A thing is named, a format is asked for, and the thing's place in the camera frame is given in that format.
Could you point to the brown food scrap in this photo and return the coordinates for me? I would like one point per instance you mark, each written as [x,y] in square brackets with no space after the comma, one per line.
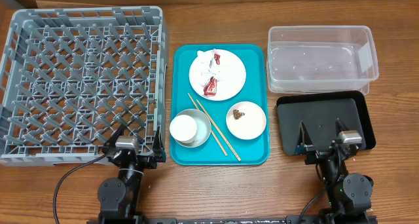
[237,114]

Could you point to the white napkin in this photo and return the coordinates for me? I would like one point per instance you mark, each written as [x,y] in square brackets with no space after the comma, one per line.
[208,66]

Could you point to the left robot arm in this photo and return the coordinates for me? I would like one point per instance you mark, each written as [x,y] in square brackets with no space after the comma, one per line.
[118,196]

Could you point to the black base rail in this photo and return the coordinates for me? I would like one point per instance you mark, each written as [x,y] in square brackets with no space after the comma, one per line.
[290,219]

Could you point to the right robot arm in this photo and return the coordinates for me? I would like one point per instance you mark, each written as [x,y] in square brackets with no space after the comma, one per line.
[349,194]

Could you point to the teal serving tray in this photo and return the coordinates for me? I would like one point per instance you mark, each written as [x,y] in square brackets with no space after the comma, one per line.
[251,152]

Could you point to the black waste tray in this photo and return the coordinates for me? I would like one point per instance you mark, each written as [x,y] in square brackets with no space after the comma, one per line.
[319,113]

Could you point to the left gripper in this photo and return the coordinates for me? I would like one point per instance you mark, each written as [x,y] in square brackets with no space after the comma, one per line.
[135,156]

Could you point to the grey plastic dish rack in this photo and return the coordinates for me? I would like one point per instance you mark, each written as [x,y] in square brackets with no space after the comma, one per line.
[71,77]

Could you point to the white cup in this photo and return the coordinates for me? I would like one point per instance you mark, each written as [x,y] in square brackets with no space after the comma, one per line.
[183,128]

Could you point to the red snack wrapper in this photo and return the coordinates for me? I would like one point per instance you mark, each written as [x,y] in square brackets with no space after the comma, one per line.
[210,89]

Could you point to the grey bowl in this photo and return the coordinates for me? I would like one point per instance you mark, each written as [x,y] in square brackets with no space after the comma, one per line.
[203,126]

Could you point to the clear plastic bin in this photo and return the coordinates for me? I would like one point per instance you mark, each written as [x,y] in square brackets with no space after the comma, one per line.
[316,59]

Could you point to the wooden chopstick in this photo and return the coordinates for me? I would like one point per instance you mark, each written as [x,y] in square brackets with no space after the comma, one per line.
[210,127]
[220,134]

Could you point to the large white plate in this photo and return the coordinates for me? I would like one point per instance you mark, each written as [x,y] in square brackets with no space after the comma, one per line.
[233,76]

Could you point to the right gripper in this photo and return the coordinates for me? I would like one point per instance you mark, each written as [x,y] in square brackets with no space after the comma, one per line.
[314,155]

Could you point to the small pink bowl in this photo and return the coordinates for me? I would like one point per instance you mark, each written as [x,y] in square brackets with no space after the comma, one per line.
[251,125]

